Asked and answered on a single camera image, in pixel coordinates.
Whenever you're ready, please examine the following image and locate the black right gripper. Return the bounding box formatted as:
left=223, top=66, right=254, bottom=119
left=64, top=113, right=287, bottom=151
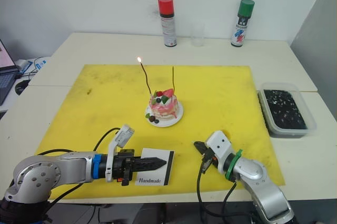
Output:
left=194, top=141, right=221, bottom=175

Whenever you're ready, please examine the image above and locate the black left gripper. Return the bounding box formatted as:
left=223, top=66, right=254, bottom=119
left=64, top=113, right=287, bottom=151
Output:
left=113, top=149, right=168, bottom=187

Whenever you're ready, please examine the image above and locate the white Handmade matchbox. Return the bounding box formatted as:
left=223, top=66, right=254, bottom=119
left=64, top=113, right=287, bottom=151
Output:
left=135, top=148, right=175, bottom=186

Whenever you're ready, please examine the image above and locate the pink layered fruit cake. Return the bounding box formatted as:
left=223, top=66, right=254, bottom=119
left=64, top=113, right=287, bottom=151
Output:
left=148, top=88, right=181, bottom=125

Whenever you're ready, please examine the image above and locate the white round plate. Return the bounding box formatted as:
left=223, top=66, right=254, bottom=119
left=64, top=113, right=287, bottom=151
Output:
left=144, top=101, right=184, bottom=128

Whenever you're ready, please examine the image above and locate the berry garnish on plate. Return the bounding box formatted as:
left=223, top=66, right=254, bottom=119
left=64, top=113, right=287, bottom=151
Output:
left=145, top=113, right=160, bottom=125

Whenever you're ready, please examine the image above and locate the yellow foam mat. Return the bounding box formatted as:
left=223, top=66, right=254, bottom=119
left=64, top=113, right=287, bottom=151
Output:
left=34, top=64, right=286, bottom=200

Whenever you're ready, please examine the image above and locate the thin wavy lit candle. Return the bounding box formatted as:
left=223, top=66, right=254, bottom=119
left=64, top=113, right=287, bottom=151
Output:
left=136, top=56, right=153, bottom=96

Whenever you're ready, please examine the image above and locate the clear container with dark contents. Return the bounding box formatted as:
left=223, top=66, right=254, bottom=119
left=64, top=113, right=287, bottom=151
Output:
left=256, top=82, right=318, bottom=138

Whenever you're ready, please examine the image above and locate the clear plastic cup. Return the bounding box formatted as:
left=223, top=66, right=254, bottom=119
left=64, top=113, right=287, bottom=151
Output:
left=190, top=22, right=206, bottom=48

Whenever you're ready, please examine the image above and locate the red cap spray can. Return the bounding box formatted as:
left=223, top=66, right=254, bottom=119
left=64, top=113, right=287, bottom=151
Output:
left=157, top=0, right=178, bottom=48

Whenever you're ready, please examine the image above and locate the green cap spray can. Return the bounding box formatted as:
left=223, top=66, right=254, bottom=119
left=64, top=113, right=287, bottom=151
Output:
left=230, top=0, right=255, bottom=48

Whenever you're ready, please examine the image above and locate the blue white packet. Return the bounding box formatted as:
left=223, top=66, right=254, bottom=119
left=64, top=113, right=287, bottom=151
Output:
left=32, top=56, right=48, bottom=72

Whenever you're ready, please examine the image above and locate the black computer mouse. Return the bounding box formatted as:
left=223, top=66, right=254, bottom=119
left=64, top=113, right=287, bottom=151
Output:
left=14, top=78, right=31, bottom=95

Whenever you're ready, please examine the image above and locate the white box with blue print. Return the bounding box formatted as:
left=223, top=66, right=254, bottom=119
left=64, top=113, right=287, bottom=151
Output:
left=14, top=58, right=34, bottom=74

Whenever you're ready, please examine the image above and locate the dark laptop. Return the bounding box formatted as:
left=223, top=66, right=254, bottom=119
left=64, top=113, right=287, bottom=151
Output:
left=0, top=38, right=21, bottom=106

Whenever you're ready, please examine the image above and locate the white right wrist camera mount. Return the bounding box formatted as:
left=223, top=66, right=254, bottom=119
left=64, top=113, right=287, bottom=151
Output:
left=205, top=130, right=235, bottom=167

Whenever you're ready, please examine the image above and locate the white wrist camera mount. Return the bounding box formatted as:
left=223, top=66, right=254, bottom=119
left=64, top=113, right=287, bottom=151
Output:
left=205, top=130, right=235, bottom=167
left=105, top=123, right=135, bottom=182

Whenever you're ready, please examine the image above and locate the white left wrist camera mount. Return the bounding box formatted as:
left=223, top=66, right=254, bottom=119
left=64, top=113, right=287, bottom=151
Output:
left=105, top=123, right=135, bottom=182

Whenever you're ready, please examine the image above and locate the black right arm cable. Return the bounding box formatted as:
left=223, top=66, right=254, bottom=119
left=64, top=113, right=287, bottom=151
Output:
left=196, top=159, right=237, bottom=224

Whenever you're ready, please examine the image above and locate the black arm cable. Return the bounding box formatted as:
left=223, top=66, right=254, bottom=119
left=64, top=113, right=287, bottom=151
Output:
left=196, top=159, right=237, bottom=224
left=35, top=128, right=122, bottom=203

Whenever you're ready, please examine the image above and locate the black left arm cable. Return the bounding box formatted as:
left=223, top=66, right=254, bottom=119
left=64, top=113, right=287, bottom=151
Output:
left=35, top=128, right=122, bottom=203

